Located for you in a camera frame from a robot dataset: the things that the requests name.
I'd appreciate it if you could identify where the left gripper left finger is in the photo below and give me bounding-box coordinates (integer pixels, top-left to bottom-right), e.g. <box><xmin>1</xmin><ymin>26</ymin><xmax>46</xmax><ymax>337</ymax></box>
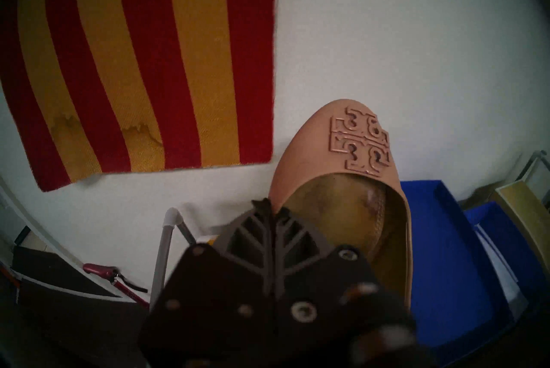
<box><xmin>138</xmin><ymin>198</ymin><xmax>272</xmax><ymax>368</ymax></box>

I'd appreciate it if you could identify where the blue shoe box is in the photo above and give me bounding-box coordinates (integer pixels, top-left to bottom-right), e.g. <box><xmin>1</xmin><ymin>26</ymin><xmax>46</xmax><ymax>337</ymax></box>
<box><xmin>464</xmin><ymin>199</ymin><xmax>550</xmax><ymax>316</ymax></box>

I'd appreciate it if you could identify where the white tissue paper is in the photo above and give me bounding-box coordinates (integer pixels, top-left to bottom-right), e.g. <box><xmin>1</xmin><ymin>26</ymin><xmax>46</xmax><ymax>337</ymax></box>
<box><xmin>475</xmin><ymin>225</ymin><xmax>529</xmax><ymax>320</ymax></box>

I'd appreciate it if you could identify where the gold shoe box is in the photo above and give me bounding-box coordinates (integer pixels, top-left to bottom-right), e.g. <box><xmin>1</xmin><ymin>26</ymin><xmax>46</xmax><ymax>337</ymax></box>
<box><xmin>490</xmin><ymin>180</ymin><xmax>550</xmax><ymax>277</ymax></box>

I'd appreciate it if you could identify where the red yellow striped flag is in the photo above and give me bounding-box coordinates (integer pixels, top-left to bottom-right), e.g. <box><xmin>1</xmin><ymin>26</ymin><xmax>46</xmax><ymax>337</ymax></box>
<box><xmin>0</xmin><ymin>0</ymin><xmax>284</xmax><ymax>193</ymax></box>

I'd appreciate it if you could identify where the red handled clamp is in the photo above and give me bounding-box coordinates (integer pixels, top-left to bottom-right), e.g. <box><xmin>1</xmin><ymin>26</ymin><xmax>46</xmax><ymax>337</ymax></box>
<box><xmin>82</xmin><ymin>263</ymin><xmax>151</xmax><ymax>310</ymax></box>

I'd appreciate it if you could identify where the blue shoe box lid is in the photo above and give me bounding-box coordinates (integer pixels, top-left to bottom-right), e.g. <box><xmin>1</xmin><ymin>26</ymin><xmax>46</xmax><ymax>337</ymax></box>
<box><xmin>400</xmin><ymin>180</ymin><xmax>516</xmax><ymax>365</ymax></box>

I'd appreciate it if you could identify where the tan leather shoe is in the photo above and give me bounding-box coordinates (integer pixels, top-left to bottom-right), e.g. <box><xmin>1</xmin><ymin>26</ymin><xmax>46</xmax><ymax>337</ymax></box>
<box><xmin>269</xmin><ymin>98</ymin><xmax>413</xmax><ymax>312</ymax></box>

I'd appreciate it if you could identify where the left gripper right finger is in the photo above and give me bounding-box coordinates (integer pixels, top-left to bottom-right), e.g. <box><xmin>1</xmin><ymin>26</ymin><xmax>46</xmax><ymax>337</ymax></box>
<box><xmin>273</xmin><ymin>207</ymin><xmax>430</xmax><ymax>368</ymax></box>

